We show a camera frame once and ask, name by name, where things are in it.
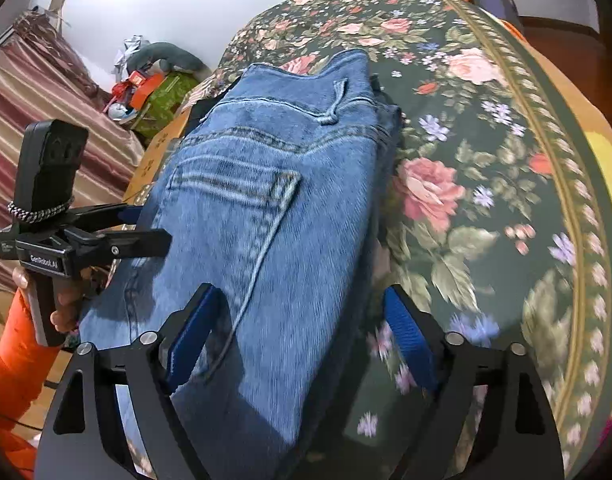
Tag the striped maroon curtain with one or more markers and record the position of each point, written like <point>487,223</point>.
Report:
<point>46,125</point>

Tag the blue denim pants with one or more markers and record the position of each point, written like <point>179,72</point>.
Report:
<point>246,200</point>

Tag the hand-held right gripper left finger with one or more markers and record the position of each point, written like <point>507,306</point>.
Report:
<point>186,345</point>

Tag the person's left hand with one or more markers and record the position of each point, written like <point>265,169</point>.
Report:
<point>65,316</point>

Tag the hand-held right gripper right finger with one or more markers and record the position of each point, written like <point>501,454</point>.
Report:
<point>410,345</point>

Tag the orange box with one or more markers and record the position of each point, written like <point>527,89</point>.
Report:
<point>147,89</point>

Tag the black garment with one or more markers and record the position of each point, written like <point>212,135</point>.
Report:
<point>206,106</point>

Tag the wooden laptop table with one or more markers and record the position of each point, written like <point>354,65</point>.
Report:
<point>156,155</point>

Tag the floral green blanket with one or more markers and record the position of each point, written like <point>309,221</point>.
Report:
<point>465,170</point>

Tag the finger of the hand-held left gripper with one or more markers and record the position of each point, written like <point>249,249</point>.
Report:
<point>133,212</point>
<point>136,242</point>

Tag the grey plush toy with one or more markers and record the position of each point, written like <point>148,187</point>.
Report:
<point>171,55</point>

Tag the person's left forearm orange sleeve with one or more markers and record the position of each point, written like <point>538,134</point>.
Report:
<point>11,375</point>

